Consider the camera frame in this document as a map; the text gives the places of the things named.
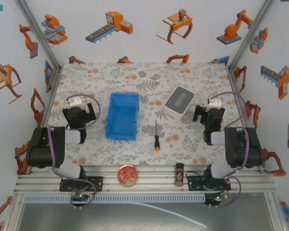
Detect blue plastic bin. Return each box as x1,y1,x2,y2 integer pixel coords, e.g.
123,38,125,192
105,92,140,141

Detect white grey rectangular box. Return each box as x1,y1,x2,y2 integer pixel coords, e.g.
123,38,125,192
163,86,196,120

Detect small brown spice jar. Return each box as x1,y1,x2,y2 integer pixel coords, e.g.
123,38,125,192
174,163,185,187

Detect round red gold tin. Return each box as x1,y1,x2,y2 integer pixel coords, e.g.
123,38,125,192
117,164,140,188

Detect left black circuit board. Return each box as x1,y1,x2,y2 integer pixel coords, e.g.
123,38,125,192
70,193,91,210

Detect black circuit board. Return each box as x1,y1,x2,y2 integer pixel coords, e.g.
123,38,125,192
203,192,228,209
70,193,91,210

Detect right black circuit board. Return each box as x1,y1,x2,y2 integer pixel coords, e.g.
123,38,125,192
203,192,228,209

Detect thin white tube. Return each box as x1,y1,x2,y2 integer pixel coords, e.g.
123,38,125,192
125,201,208,228

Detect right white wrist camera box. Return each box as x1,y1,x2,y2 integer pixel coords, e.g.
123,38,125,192
207,98,222,109

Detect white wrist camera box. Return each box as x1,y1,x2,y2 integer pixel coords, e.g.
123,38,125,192
66,95,82,107
207,98,222,109

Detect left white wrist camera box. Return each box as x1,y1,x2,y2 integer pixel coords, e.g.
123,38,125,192
66,95,82,107

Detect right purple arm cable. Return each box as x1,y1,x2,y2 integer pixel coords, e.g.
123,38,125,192
210,91,250,208

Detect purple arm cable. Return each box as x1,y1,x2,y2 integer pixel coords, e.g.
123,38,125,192
210,91,250,208
47,94,102,208

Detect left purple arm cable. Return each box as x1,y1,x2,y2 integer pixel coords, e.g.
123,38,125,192
47,94,102,208

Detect black orange handled screwdriver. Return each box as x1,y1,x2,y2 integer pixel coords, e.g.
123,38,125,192
154,120,160,152

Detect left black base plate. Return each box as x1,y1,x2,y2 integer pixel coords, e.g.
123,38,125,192
59,176,104,193

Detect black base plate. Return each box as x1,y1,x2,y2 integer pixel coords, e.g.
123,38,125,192
186,171,232,193
59,176,104,193

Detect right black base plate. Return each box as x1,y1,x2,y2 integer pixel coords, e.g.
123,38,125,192
186,171,232,193

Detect aluminium rail table frame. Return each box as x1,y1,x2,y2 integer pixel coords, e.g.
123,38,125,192
13,165,276,194

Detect left aluminium corner post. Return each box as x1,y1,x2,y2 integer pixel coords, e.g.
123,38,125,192
14,0,63,73

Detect aluminium corner post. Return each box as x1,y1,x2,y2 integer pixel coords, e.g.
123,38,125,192
227,0,277,73
14,0,63,73

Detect right aluminium corner post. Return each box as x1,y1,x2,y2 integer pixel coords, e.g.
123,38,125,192
227,0,277,73

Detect white slotted cable duct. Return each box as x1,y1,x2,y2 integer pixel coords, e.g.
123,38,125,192
24,193,207,204

